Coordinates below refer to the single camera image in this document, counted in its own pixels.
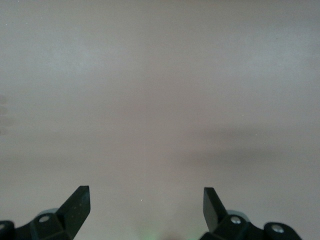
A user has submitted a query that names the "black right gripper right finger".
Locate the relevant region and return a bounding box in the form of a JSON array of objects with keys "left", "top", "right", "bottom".
[{"left": 199, "top": 187, "right": 304, "bottom": 240}]

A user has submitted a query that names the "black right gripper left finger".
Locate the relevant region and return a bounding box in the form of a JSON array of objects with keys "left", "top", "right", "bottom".
[{"left": 0, "top": 185, "right": 91, "bottom": 240}]

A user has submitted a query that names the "brown paper table cover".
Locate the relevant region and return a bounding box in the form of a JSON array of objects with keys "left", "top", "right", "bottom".
[{"left": 0, "top": 0, "right": 320, "bottom": 240}]

